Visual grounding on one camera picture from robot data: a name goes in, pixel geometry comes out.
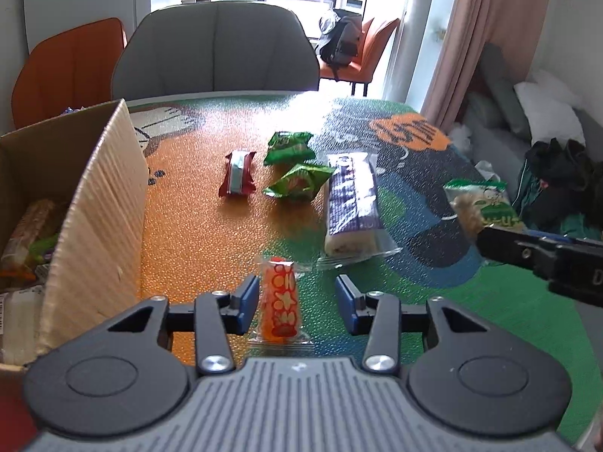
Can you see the orange star-print snack packet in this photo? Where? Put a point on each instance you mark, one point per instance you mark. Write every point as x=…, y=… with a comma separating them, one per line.
x=281, y=301

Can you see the white pillow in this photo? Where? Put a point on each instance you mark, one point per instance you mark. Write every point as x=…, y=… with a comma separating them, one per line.
x=549, y=113
x=560, y=84

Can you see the orange biscuit packet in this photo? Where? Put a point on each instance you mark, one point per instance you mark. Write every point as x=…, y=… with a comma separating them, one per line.
x=30, y=230

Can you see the cardboard box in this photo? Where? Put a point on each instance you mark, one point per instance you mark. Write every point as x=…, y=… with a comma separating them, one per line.
x=99, y=226

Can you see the green cloth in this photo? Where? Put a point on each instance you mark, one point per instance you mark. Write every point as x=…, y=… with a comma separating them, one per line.
x=584, y=228

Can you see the pile of dark clothes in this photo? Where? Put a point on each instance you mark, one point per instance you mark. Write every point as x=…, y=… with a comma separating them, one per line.
x=560, y=169

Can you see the black backpack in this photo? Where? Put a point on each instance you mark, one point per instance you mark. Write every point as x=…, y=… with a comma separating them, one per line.
x=339, y=42

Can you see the white stuffing clump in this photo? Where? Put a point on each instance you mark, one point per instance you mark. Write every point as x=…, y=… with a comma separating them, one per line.
x=461, y=136

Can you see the grey chair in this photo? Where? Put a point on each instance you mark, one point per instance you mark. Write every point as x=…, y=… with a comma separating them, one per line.
x=216, y=52

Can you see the orange chair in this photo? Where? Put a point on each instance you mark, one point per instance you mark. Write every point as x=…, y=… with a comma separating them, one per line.
x=66, y=75
x=372, y=52

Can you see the green-white rice cracker packet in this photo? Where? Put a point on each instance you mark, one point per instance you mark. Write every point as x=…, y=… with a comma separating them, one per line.
x=480, y=205

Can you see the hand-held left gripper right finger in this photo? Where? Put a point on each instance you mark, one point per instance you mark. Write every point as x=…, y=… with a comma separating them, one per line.
x=349, y=303

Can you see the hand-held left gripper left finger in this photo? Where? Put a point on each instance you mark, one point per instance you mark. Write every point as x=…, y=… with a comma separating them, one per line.
x=245, y=303

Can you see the purple cake roll packet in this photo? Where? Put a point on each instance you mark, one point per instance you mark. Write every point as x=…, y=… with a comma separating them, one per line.
x=353, y=202

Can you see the pink curtain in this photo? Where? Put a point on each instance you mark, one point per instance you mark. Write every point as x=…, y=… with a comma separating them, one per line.
x=476, y=42

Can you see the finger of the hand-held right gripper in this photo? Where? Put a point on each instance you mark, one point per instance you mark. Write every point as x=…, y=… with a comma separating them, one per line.
x=511, y=247

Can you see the white plastic bag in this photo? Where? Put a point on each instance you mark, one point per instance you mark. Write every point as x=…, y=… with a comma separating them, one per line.
x=485, y=169

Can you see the small pink-blue packet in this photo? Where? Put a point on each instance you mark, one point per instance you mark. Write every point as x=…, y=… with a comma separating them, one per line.
x=70, y=110

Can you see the printed table mat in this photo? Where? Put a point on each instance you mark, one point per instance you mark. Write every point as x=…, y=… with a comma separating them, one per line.
x=198, y=226

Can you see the white packet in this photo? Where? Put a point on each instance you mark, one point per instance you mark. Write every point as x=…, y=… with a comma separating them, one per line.
x=21, y=320

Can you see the green snack packet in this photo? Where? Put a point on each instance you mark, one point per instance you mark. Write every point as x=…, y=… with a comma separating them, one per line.
x=288, y=148
x=297, y=182

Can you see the small grey pillow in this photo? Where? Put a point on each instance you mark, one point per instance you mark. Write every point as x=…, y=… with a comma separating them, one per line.
x=483, y=110

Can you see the red snack packet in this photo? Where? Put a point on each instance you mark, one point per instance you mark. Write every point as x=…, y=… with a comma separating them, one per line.
x=238, y=174

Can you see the large grey pillow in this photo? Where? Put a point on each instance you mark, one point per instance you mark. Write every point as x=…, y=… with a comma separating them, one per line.
x=501, y=84

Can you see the grey sofa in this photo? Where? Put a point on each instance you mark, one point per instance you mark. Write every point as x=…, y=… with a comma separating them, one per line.
x=490, y=146

